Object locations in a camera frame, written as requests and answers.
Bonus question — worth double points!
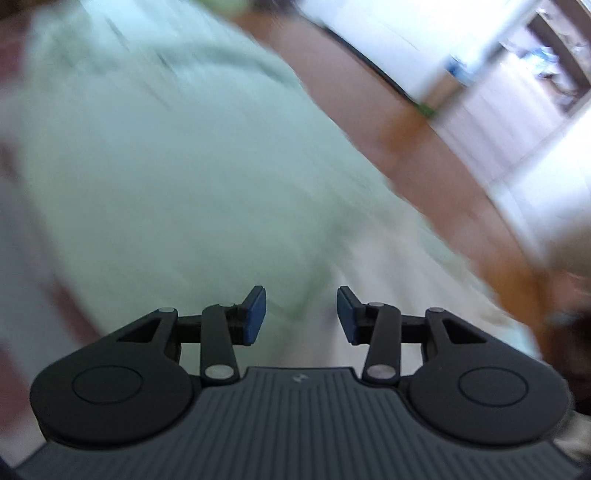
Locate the white fleece garment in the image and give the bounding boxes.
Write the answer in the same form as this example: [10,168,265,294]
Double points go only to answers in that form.
[259,217,546,370]

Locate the light green blanket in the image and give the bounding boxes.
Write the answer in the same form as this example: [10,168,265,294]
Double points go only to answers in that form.
[18,0,550,365]

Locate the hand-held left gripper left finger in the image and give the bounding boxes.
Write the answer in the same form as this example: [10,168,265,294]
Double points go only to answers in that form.
[116,285,269,387]

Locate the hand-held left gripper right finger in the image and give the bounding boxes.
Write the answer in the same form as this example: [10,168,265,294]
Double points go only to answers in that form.
[336,285,488,387]

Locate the wooden shelf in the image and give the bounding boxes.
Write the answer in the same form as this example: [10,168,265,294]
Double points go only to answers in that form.
[501,7,591,114]

